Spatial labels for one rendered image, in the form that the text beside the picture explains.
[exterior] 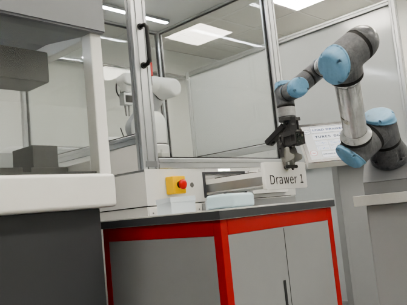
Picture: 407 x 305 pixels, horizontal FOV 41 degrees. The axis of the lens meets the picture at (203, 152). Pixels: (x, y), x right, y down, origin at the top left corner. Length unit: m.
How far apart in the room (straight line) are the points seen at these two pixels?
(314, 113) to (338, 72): 2.36
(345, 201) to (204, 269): 1.62
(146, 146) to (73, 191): 0.60
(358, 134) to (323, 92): 2.10
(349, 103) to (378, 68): 2.00
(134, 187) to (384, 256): 1.01
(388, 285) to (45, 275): 1.27
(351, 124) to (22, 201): 1.13
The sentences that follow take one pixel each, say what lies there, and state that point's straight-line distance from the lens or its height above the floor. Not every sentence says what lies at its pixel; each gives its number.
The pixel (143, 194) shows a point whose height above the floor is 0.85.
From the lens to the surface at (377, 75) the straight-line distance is 3.90.
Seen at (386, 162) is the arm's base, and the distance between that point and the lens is 2.22.
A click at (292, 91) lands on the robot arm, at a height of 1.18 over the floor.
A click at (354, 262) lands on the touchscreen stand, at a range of 3.11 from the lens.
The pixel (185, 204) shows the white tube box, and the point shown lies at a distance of 1.72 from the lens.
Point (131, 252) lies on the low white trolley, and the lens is 1.83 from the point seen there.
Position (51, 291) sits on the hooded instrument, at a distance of 1.67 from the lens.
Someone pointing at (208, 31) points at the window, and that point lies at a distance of 2.61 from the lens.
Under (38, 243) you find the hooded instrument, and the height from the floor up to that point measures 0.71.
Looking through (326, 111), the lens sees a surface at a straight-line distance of 4.07.
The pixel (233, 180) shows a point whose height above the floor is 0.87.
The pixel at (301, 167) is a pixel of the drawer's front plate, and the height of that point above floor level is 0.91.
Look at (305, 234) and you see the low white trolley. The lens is 1.87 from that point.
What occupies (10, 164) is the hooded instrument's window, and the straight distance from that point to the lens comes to 1.56.
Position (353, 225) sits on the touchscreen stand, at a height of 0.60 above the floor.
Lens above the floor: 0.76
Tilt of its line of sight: 6 degrees up
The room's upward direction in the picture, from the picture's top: 6 degrees counter-clockwise
